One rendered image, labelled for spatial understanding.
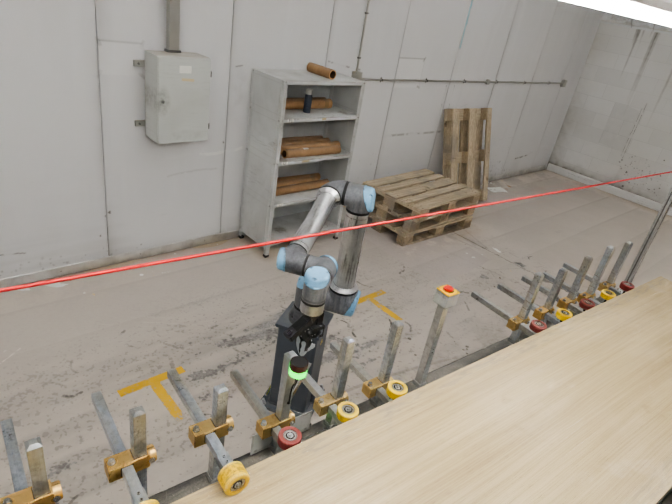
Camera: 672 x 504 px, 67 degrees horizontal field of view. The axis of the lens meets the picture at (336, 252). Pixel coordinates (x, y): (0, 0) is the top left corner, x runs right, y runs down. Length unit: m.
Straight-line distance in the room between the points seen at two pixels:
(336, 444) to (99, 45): 2.98
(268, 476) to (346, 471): 0.25
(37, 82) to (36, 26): 0.33
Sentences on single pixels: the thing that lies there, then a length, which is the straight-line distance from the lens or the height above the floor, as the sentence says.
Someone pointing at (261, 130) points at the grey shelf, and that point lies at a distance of 4.35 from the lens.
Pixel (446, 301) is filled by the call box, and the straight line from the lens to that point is 2.12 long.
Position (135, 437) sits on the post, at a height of 1.06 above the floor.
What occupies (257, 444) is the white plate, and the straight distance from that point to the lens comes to 1.98.
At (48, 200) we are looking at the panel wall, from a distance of 4.05.
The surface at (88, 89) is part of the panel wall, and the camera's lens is 3.89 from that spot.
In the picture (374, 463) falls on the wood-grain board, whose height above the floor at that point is 0.90.
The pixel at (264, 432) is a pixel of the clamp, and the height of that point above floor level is 0.86.
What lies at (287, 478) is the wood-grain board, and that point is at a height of 0.90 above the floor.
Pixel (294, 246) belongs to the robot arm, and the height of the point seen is 1.33.
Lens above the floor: 2.25
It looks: 27 degrees down
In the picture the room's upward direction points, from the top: 10 degrees clockwise
